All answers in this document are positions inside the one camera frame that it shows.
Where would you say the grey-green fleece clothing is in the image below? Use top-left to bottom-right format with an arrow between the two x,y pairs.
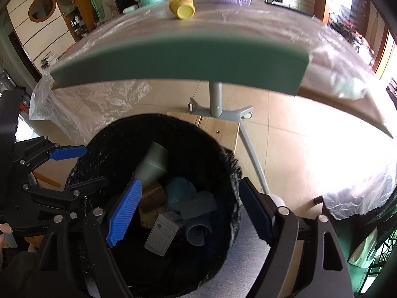
0,245 -> 47,298

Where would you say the blue fabric bag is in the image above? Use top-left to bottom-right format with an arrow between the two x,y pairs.
164,177 -> 197,213

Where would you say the white and blue box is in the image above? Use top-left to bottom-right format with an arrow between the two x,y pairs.
177,191 -> 218,221

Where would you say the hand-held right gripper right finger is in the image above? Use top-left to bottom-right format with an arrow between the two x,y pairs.
239,177 -> 354,298

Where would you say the clear plastic sheet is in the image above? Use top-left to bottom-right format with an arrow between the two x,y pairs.
29,0 -> 397,221

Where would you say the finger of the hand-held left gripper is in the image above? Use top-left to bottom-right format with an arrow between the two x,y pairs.
22,177 -> 110,221
12,136 -> 88,174

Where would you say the grey paper cup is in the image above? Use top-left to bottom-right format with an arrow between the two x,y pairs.
134,141 -> 169,190

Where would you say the white cabinet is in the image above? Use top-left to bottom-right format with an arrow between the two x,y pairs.
6,0 -> 81,78

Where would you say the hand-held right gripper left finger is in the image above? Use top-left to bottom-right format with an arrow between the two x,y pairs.
39,178 -> 143,298

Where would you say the brown cardboard box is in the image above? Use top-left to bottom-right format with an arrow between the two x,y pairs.
139,182 -> 168,224

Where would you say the white printed box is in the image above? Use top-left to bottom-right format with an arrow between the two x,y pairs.
145,211 -> 187,257

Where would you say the wooden board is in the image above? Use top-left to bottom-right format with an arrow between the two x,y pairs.
167,112 -> 242,156

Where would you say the black trash bin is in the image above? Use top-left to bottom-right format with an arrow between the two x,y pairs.
64,113 -> 242,298

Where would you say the oval wooden mirror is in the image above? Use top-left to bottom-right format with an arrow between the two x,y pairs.
28,0 -> 57,23

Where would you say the green-edged table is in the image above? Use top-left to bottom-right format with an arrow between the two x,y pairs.
50,0 -> 397,194

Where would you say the yellow plastic cup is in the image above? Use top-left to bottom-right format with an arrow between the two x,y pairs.
169,0 -> 196,19

